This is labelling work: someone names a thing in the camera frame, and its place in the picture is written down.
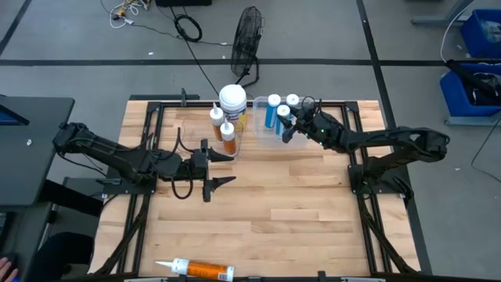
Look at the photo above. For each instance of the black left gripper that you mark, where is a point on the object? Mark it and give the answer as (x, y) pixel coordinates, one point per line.
(199, 164)

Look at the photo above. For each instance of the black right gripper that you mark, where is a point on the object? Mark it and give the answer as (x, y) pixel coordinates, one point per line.
(311, 127)

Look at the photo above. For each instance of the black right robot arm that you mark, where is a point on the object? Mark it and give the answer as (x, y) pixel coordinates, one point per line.
(391, 137)

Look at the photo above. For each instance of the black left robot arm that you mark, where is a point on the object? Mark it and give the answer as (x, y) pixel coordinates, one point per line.
(117, 156)

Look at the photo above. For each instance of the white Lysol wipes canister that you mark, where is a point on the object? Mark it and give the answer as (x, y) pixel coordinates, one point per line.
(233, 98)

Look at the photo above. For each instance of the clear plastic bin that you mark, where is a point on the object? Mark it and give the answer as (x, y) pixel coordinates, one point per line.
(195, 133)
(260, 137)

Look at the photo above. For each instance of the black floor fan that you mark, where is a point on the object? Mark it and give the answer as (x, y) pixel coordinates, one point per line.
(246, 39)

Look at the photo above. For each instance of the black box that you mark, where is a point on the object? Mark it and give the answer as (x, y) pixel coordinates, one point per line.
(184, 2)

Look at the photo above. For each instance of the blue storage bin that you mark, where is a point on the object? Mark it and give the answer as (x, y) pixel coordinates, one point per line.
(454, 98)
(469, 39)

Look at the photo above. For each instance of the grey metal stand base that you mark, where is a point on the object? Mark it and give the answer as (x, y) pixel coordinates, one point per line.
(469, 120)
(430, 19)

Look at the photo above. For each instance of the person's leg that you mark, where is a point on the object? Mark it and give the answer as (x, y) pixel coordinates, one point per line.
(62, 254)

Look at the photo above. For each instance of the black rod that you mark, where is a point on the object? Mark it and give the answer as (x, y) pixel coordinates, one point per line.
(469, 78)

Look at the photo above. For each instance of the black desk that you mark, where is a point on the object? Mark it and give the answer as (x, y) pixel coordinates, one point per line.
(31, 164)

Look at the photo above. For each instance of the person's hand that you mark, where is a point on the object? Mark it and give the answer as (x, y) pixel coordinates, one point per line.
(7, 272)

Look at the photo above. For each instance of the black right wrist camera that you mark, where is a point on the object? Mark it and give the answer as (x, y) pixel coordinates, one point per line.
(311, 115)

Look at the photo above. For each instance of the silver metal bracket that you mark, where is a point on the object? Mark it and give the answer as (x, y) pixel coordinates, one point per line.
(145, 280)
(364, 280)

